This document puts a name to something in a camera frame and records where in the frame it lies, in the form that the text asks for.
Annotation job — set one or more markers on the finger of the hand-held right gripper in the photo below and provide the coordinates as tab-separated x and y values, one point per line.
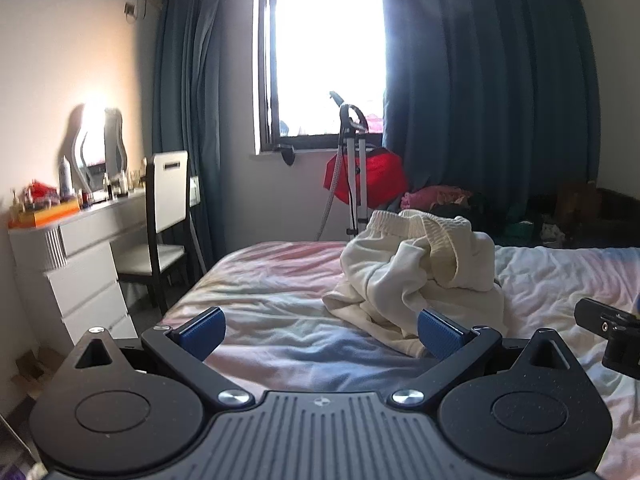
617	340

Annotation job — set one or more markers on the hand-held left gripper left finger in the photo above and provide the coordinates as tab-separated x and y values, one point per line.
202	335

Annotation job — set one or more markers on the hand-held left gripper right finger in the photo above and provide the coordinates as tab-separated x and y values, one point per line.
442	335

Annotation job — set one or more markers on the cream white pants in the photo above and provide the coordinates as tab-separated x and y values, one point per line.
400	280

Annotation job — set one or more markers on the pink clothes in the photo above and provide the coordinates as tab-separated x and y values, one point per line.
440	196

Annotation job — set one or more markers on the dark clothes pile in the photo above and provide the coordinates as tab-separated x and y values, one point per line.
520	217

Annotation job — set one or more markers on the bed with pastel sheet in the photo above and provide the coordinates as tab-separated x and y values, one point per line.
280	300

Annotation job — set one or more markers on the dark wooden headboard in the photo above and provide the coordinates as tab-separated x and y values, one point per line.
620	210

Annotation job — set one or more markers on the white dresser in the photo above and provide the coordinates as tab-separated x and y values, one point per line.
85	270

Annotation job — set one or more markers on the white and black chair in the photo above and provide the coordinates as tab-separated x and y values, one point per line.
167	195

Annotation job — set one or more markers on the red bag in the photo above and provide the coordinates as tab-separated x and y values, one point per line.
385	175

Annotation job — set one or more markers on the cardboard box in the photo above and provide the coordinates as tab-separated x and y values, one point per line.
35	370

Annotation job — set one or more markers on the group of cosmetic bottles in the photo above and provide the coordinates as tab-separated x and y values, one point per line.
120	185

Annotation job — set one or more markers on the garment steamer stand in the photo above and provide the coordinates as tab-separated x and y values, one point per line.
357	175

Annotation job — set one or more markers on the orange tray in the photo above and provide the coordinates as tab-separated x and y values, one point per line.
50	215

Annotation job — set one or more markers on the white spray bottle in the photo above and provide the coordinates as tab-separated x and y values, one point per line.
65	177

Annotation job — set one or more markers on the blue curtain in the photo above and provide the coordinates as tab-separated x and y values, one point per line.
490	85
200	110

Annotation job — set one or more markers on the window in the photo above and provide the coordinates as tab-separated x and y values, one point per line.
325	50

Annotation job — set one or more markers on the wavy frame mirror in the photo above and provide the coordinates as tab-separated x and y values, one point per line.
112	140

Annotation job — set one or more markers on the wall socket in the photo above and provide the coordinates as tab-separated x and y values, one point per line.
130	11

